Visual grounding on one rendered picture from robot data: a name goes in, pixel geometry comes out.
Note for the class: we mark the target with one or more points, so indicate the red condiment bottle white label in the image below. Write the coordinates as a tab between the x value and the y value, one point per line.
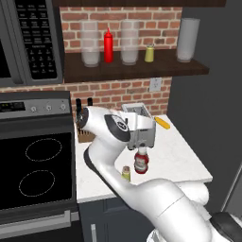
141	161

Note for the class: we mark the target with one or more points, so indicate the yellow-green shaker with brown lid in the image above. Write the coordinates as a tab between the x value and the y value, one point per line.
126	175

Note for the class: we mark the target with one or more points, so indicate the plain red condiment bottle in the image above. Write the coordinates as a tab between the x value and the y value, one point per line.
108	47

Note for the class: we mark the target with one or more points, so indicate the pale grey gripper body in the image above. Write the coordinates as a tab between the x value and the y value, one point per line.
145	137

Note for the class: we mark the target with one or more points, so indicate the black and steel stove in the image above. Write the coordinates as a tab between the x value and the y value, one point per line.
38	164

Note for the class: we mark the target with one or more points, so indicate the silver toaster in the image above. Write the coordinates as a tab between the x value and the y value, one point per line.
136	108

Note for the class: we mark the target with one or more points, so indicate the silver stove knob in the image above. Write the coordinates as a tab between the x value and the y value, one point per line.
48	107
33	109
63	106

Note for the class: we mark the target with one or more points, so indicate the yellow corn cob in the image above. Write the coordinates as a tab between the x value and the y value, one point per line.
162	123

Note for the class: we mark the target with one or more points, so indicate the brown knife block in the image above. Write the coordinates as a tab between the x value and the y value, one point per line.
84	136

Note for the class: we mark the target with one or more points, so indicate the dark wooden shelf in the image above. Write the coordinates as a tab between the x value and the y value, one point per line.
132	71

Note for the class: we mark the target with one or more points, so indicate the grey microwave oven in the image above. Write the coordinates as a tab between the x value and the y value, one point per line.
28	41

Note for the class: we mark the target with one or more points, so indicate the white wall outlet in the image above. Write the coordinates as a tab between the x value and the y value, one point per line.
155	84

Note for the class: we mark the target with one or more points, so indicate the yellow-green shaker with grey lid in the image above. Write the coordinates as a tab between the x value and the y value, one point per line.
149	54

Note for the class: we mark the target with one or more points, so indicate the dark grey cabinet door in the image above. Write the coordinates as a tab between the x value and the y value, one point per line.
110	223

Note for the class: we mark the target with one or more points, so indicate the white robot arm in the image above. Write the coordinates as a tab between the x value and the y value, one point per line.
170	204

